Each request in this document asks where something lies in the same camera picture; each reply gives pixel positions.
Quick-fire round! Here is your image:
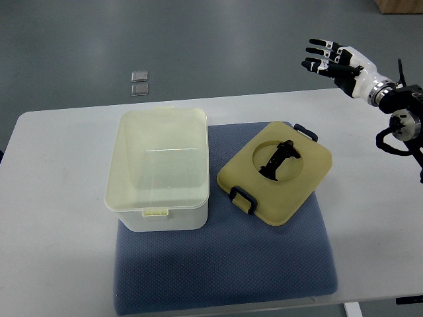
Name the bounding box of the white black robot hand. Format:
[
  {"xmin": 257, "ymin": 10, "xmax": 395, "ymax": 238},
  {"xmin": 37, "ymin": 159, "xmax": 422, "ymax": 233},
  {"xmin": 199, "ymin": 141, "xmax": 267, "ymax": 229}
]
[{"xmin": 301, "ymin": 39, "xmax": 395, "ymax": 104}]

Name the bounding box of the yellow storage box lid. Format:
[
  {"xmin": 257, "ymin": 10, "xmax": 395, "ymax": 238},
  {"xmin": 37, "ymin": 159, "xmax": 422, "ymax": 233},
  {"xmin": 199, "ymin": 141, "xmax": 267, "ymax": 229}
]
[{"xmin": 217, "ymin": 121, "xmax": 332, "ymax": 226}]

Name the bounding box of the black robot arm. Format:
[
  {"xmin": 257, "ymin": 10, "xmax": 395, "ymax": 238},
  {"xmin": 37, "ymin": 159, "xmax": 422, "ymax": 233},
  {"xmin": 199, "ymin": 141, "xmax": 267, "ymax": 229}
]
[{"xmin": 371, "ymin": 59, "xmax": 422, "ymax": 165}]

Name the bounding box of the wooden box corner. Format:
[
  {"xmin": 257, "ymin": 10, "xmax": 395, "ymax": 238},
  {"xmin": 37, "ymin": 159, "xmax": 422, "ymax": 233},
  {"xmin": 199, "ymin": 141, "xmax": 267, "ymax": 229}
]
[{"xmin": 374, "ymin": 0, "xmax": 422, "ymax": 15}]

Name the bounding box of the white storage box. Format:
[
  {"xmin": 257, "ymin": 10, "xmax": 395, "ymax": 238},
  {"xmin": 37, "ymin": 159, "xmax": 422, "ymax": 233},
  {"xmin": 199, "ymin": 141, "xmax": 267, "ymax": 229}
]
[{"xmin": 104, "ymin": 107, "xmax": 210, "ymax": 232}]

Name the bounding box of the blue grey cushion mat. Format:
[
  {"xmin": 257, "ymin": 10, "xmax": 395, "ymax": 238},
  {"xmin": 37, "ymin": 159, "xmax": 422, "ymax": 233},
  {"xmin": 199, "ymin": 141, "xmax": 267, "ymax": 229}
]
[{"xmin": 114, "ymin": 122, "xmax": 338, "ymax": 315}]

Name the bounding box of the black object at table edge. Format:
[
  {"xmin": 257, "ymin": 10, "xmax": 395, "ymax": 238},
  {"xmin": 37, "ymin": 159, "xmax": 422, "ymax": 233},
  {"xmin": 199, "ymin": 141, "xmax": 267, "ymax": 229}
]
[{"xmin": 395, "ymin": 295, "xmax": 423, "ymax": 305}]

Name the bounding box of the white table leg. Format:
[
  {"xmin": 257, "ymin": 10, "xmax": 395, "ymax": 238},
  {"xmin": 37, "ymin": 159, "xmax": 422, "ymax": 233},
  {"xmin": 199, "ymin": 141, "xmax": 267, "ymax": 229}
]
[{"xmin": 343, "ymin": 302, "xmax": 364, "ymax": 317}]

